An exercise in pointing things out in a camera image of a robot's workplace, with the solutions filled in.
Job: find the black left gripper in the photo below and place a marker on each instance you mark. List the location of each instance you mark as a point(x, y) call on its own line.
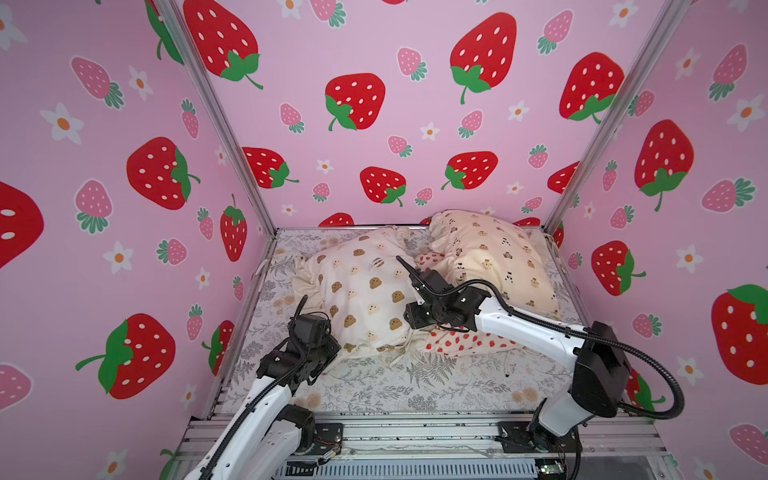
point(332, 347)

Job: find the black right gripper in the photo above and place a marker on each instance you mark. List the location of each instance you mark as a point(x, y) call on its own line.
point(424, 289)

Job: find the cream cookie-print pillow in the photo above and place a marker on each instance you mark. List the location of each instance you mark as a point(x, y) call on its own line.
point(361, 285)

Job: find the cream bear-print pillow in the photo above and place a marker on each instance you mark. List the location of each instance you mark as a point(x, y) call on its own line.
point(477, 246)

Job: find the white strawberry-print pillowcase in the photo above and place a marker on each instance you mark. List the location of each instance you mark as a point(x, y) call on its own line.
point(453, 344)

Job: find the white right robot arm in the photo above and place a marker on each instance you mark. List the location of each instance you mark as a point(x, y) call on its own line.
point(599, 370)

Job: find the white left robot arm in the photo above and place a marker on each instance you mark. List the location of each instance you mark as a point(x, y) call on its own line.
point(268, 428)

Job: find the leaf-print table cloth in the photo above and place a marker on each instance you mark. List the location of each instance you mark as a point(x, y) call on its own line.
point(511, 380)

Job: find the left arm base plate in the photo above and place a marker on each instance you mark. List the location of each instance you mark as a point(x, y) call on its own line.
point(321, 439)

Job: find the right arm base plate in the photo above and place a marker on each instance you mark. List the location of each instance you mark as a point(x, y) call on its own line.
point(519, 437)

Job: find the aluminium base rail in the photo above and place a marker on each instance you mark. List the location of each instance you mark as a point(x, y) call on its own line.
point(462, 446)

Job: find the aluminium frame post left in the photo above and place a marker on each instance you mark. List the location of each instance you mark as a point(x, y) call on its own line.
point(180, 34)

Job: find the aluminium frame post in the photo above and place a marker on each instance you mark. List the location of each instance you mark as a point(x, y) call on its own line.
point(666, 23)
point(180, 34)

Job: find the aluminium frame post right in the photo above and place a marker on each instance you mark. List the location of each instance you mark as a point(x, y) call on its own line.
point(666, 23)

